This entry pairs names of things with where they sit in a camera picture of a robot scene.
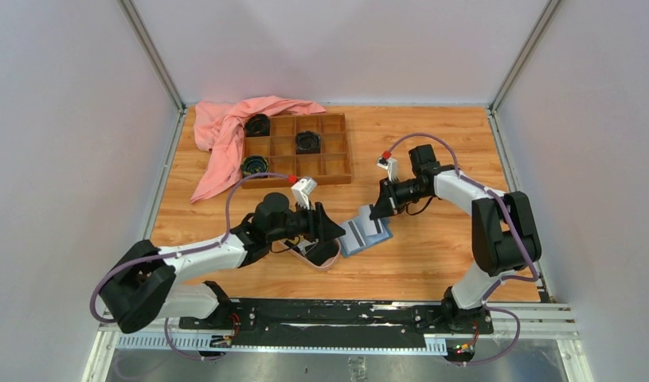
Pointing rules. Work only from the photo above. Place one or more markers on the pink cloth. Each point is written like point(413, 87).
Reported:
point(219, 131)

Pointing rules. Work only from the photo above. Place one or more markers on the rolled dark dotted tie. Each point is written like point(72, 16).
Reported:
point(307, 142)

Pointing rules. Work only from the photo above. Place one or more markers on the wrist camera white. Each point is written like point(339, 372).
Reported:
point(302, 190)
point(389, 164)

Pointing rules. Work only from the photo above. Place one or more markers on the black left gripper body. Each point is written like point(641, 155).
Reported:
point(298, 223)

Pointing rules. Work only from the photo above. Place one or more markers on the wooden compartment tray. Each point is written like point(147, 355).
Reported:
point(331, 167)

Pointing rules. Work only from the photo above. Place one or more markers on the pink oval card tray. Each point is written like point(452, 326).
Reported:
point(299, 249)

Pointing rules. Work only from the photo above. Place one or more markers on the teal leather card holder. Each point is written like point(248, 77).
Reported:
point(377, 239)

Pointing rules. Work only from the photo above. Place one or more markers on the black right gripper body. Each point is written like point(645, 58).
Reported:
point(405, 191)

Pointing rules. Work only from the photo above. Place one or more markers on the rolled black tie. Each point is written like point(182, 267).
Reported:
point(258, 125)

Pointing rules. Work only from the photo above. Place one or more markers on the white card with magnetic stripe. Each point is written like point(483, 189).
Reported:
point(353, 241)

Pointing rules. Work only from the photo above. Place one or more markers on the aluminium frame rail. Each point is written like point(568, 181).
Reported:
point(512, 323)

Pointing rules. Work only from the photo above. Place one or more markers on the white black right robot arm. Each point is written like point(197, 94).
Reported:
point(504, 237)

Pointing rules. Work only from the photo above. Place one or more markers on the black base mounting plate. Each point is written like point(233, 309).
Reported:
point(311, 323)

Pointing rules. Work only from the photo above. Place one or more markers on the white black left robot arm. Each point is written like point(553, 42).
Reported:
point(151, 282)

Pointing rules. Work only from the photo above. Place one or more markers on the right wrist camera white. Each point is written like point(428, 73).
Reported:
point(389, 164)

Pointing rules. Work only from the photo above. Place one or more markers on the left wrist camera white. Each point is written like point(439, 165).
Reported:
point(302, 190)

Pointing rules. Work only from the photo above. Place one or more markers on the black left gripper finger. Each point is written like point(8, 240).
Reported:
point(320, 253)
point(325, 229)

